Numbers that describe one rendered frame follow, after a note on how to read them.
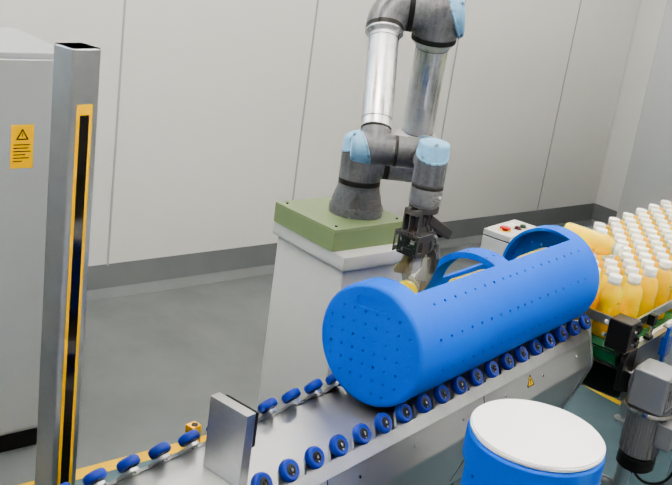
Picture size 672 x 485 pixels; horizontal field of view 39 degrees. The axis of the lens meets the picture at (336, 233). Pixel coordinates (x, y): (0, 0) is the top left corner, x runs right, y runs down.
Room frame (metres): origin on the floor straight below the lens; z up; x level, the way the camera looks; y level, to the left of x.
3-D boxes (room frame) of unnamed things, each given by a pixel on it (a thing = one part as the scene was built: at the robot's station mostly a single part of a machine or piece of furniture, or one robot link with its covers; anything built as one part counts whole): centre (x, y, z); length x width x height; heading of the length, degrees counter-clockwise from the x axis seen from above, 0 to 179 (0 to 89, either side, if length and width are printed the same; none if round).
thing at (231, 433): (1.63, 0.14, 1.00); 0.10 x 0.04 x 0.15; 52
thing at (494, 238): (3.02, -0.57, 1.05); 0.20 x 0.10 x 0.10; 142
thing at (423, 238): (2.15, -0.19, 1.31); 0.09 x 0.08 x 0.12; 142
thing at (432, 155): (2.16, -0.19, 1.47); 0.09 x 0.08 x 0.11; 3
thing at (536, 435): (1.77, -0.47, 1.03); 0.28 x 0.28 x 0.01
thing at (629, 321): (2.59, -0.86, 0.95); 0.10 x 0.07 x 0.10; 52
